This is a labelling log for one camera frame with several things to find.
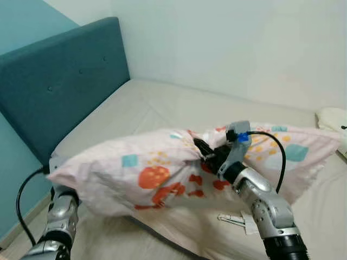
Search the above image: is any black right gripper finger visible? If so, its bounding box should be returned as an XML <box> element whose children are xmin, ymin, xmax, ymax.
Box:
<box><xmin>194</xmin><ymin>137</ymin><xmax>213</xmax><ymax>159</ymax></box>

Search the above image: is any pink patterned pillow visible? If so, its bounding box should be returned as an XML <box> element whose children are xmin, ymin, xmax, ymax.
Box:
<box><xmin>48</xmin><ymin>123</ymin><xmax>343</xmax><ymax>217</ymax></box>

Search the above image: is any bed with beige sheet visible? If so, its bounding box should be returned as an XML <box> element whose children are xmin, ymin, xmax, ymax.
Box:
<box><xmin>49</xmin><ymin>79</ymin><xmax>347</xmax><ymax>260</ymax></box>

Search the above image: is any cream cartoon print blanket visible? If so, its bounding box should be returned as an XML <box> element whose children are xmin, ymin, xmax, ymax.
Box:
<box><xmin>316</xmin><ymin>107</ymin><xmax>347</xmax><ymax>158</ymax></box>

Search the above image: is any teal upholstered headboard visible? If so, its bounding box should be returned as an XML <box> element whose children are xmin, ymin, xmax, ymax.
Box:
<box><xmin>0</xmin><ymin>16</ymin><xmax>131</xmax><ymax>166</ymax></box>

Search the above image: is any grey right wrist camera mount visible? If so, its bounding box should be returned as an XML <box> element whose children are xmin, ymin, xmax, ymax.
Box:
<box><xmin>217</xmin><ymin>120</ymin><xmax>252</xmax><ymax>177</ymax></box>

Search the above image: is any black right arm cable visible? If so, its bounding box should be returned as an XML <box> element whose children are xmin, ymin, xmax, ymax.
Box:
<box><xmin>239</xmin><ymin>130</ymin><xmax>287</xmax><ymax>194</ymax></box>

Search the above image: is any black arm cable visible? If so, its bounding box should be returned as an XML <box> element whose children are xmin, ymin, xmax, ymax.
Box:
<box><xmin>16</xmin><ymin>167</ymin><xmax>50</xmax><ymax>247</ymax></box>
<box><xmin>239</xmin><ymin>130</ymin><xmax>287</xmax><ymax>194</ymax></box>

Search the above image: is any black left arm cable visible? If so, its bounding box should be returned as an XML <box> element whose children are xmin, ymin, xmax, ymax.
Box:
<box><xmin>16</xmin><ymin>167</ymin><xmax>50</xmax><ymax>247</ymax></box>

